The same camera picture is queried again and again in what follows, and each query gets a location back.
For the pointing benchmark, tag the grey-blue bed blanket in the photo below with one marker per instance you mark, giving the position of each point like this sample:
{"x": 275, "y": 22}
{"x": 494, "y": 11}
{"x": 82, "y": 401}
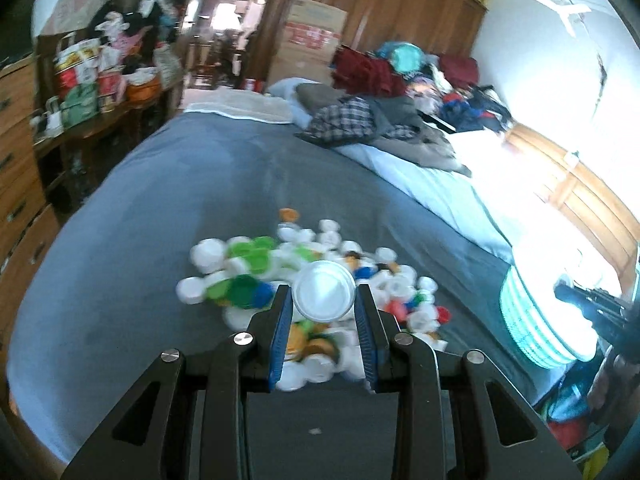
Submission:
{"x": 102, "y": 305}

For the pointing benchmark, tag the cardboard box red print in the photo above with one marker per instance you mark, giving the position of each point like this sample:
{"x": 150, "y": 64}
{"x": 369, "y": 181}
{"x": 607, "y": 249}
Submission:
{"x": 311, "y": 34}

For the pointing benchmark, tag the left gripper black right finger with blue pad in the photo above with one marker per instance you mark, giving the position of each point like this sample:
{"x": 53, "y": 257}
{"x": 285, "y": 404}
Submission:
{"x": 458, "y": 417}

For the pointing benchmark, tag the cluttered side table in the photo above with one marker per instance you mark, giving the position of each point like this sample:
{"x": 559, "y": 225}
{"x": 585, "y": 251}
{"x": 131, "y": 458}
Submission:
{"x": 91, "y": 52}

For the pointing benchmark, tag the wooden drawer chest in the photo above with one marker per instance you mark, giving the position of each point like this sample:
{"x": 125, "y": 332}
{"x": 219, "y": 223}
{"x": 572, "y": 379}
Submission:
{"x": 28, "y": 224}

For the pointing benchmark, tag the wooden wardrobe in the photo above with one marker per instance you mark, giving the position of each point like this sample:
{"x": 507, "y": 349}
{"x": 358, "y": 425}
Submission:
{"x": 436, "y": 26}

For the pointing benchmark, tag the white duvet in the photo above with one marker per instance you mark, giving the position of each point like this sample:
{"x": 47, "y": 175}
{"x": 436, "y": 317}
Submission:
{"x": 495, "y": 221}

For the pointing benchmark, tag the pile of bottle caps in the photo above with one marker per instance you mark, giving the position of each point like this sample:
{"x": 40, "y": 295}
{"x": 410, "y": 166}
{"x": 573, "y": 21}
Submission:
{"x": 242, "y": 274}

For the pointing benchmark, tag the wooden headboard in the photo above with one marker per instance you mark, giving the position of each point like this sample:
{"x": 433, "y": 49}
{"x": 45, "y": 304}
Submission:
{"x": 565, "y": 183}

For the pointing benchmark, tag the teal plastic basket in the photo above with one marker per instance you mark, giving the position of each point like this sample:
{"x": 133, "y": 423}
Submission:
{"x": 551, "y": 333}

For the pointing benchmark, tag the plaid checkered shirt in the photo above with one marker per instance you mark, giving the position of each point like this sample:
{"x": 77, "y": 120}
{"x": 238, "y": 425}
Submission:
{"x": 362, "y": 120}

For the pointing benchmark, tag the large white lid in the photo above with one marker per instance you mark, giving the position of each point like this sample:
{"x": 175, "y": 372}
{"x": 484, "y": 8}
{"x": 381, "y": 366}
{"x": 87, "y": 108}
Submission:
{"x": 323, "y": 291}

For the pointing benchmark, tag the pile of clothes on bed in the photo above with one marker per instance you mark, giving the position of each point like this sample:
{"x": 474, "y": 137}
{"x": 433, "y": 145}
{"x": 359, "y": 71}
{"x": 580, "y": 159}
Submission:
{"x": 445, "y": 89}

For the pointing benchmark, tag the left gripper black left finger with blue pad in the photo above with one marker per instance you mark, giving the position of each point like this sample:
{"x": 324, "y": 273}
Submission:
{"x": 181, "y": 404}

